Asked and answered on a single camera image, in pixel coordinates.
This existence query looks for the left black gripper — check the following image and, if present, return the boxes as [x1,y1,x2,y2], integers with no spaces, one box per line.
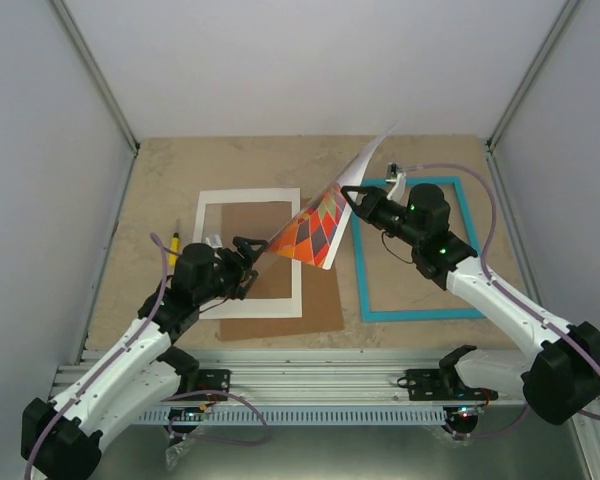
[196,237,269,306]

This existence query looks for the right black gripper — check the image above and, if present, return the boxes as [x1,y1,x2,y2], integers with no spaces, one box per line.
[342,186,424,248]

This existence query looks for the hot air balloon photo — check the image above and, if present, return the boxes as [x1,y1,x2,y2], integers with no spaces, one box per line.
[266,123,398,270]

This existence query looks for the yellow screwdriver tool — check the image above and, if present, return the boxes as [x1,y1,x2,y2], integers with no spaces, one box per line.
[168,219,180,267]

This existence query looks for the white photo mat board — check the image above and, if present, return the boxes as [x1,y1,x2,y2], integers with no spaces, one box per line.
[192,188,302,320]

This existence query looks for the teal wooden picture frame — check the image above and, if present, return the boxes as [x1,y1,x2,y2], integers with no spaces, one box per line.
[350,176,483,323]

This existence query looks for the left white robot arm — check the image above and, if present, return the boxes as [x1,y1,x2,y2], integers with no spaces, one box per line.
[21,236,268,479]

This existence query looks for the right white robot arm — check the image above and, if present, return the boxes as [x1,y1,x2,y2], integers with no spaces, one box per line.
[341,183,600,425]

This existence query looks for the brown cardboard backing board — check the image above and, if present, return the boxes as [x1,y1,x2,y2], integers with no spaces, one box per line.
[219,202,344,342]

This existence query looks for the left controller board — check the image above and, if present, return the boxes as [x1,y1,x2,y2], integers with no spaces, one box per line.
[168,403,214,422]

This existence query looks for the controller board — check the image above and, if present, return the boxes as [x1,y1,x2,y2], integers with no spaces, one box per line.
[451,404,485,418]
[168,403,214,422]

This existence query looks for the clear plastic bag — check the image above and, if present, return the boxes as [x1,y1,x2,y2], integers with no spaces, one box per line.
[164,434,197,472]

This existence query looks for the right controller board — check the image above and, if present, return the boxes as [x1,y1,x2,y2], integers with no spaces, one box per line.
[451,404,485,418]

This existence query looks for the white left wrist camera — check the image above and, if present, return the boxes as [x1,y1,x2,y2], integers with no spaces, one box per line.
[205,234,223,249]

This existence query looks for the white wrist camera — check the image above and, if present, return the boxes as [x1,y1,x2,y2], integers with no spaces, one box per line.
[386,163,407,202]
[205,234,223,249]

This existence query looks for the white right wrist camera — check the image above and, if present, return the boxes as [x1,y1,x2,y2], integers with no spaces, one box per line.
[386,163,407,202]

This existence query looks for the aluminium rail base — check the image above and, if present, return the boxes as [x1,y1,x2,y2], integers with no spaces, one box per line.
[48,348,600,405]

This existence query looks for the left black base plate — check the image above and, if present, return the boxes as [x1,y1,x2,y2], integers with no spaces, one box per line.
[175,369,231,403]

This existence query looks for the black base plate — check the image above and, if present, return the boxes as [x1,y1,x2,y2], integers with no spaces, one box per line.
[396,369,499,402]
[175,369,231,403]

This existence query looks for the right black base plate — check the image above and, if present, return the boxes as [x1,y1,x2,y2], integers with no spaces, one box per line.
[396,369,499,402]

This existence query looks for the grey slotted cable duct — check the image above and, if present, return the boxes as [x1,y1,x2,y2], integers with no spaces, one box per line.
[129,405,451,426]

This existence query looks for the aluminium corner post left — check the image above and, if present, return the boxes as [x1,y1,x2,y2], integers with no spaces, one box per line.
[49,0,141,155]

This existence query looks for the aluminium corner post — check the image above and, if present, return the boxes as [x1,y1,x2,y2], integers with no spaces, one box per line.
[49,0,141,155]
[484,0,586,151]

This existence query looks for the aluminium corner post right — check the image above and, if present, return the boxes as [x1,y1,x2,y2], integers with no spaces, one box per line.
[484,0,586,151]

